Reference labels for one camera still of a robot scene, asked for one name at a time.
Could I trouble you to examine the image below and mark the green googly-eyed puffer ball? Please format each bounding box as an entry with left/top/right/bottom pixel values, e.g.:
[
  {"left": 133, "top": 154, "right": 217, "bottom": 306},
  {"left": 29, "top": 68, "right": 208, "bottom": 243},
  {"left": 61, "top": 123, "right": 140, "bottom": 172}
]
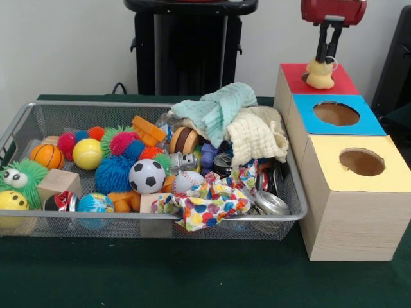
[{"left": 0, "top": 159, "right": 49, "bottom": 209}]

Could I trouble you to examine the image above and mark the black and white soccer ball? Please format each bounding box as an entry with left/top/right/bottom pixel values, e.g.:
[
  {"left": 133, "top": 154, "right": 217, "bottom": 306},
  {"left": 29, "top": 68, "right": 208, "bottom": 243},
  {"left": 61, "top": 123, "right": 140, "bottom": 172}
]
[{"left": 128, "top": 159, "right": 167, "bottom": 194}]

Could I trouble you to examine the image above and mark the light blue waffle cloth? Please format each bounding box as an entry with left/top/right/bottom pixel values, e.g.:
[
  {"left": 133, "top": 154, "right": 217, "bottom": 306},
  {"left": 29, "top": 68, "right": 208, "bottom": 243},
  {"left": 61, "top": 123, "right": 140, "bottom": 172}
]
[{"left": 171, "top": 82, "right": 259, "bottom": 148}]

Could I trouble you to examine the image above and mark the clear mesh bin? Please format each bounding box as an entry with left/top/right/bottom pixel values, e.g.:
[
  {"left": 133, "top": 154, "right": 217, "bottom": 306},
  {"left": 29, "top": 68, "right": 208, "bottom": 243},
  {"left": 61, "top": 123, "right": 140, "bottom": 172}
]
[{"left": 0, "top": 101, "right": 310, "bottom": 241}]

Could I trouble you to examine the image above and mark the orange plastic tray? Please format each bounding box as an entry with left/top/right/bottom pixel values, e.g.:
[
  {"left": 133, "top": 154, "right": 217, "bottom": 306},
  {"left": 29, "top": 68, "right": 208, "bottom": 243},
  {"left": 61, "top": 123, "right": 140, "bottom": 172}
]
[{"left": 131, "top": 115, "right": 168, "bottom": 148}]

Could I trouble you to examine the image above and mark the large blue spiky ball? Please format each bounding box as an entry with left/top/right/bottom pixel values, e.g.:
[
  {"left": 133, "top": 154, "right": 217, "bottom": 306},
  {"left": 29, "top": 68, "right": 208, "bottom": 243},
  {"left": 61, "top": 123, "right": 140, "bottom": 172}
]
[{"left": 94, "top": 155, "right": 136, "bottom": 196}]

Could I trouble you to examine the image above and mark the black furniture frame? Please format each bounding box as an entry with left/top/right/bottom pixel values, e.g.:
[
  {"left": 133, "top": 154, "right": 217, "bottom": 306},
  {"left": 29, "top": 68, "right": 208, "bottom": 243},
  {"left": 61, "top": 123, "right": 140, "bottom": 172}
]
[{"left": 371, "top": 4, "right": 411, "bottom": 119}]

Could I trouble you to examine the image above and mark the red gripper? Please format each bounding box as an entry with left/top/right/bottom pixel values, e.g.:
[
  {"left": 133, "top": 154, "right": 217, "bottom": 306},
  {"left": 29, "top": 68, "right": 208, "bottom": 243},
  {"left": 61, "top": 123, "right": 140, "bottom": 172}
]
[{"left": 301, "top": 0, "right": 367, "bottom": 64}]

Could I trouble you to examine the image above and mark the dark green table cloth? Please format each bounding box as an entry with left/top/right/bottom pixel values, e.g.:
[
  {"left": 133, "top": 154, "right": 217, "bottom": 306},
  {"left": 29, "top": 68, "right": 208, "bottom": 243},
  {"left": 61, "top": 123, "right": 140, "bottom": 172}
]
[{"left": 0, "top": 93, "right": 411, "bottom": 308}]

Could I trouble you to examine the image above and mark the colourful spotted cloth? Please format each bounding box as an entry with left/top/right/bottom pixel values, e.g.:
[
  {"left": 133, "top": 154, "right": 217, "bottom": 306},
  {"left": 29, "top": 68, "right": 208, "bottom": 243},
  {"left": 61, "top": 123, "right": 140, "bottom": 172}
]
[{"left": 152, "top": 160, "right": 258, "bottom": 232}]

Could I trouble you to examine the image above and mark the cream waffle cloth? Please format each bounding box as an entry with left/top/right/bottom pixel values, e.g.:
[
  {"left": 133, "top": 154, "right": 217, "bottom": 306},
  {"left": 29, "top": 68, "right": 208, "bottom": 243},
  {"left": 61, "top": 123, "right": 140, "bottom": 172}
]
[{"left": 179, "top": 106, "right": 290, "bottom": 168}]

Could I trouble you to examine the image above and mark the white baseball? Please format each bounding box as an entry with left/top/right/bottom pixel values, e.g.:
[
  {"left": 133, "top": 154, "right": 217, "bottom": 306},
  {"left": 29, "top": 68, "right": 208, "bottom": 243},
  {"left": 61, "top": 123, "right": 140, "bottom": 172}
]
[{"left": 172, "top": 169, "right": 206, "bottom": 195}]

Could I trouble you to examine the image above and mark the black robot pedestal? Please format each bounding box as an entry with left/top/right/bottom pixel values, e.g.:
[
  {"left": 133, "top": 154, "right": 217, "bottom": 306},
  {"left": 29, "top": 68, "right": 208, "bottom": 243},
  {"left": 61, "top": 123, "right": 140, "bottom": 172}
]
[{"left": 123, "top": 0, "right": 259, "bottom": 96}]

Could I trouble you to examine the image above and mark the plain yellow ball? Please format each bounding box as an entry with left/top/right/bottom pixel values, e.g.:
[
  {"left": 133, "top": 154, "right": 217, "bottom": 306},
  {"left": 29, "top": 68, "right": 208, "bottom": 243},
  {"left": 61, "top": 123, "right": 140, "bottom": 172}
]
[{"left": 72, "top": 137, "right": 104, "bottom": 171}]

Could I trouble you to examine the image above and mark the wooden box with three holes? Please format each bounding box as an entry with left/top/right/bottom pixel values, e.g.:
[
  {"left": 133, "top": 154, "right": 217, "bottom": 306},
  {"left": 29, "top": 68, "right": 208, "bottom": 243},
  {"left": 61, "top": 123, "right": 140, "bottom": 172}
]
[{"left": 274, "top": 62, "right": 411, "bottom": 261}]

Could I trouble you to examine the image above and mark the orange basketball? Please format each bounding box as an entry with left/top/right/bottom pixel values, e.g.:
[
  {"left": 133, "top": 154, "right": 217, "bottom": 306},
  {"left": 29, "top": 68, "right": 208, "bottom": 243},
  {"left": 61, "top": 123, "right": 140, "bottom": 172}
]
[{"left": 30, "top": 143, "right": 66, "bottom": 170}]

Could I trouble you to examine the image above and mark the multicolour spiky caterpillar toy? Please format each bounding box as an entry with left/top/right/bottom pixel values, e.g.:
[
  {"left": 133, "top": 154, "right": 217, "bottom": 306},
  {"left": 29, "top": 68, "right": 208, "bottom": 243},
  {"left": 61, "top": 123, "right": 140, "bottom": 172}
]
[{"left": 101, "top": 124, "right": 173, "bottom": 173}]

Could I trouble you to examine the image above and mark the yellow duck plush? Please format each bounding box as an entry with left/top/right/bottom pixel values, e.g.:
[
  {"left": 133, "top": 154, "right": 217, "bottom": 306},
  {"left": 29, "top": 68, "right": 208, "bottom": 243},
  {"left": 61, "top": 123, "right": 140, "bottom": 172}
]
[{"left": 304, "top": 56, "right": 338, "bottom": 89}]

